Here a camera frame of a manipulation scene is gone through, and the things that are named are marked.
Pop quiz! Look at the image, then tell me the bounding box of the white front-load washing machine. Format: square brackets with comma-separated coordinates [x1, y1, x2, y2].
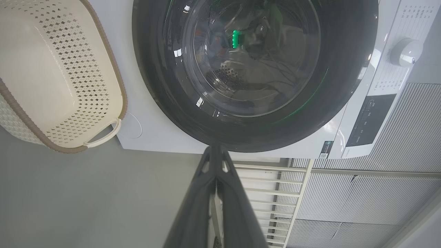
[88, 0, 441, 159]

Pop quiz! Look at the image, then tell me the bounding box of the black washer display panel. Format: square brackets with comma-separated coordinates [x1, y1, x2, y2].
[346, 94, 397, 147]

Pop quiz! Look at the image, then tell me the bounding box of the black round glass washer door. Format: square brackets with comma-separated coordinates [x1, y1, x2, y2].
[132, 0, 379, 153]

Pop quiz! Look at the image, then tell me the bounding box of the white round control knob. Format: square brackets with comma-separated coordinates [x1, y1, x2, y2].
[390, 38, 423, 67]

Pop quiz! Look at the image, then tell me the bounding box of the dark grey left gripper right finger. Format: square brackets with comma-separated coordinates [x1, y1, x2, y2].
[217, 146, 268, 248]

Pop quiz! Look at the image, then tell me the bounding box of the round drain filter cover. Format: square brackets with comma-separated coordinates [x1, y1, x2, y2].
[119, 111, 142, 139]

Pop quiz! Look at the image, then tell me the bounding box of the cream perforated laundry basket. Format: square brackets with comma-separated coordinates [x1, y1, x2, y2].
[0, 0, 128, 154]

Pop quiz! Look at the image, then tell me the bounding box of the dark label sticker with QR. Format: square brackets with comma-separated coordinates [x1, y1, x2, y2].
[319, 141, 334, 159]

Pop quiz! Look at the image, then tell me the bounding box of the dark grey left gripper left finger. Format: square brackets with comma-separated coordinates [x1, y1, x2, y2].
[164, 145, 218, 248]

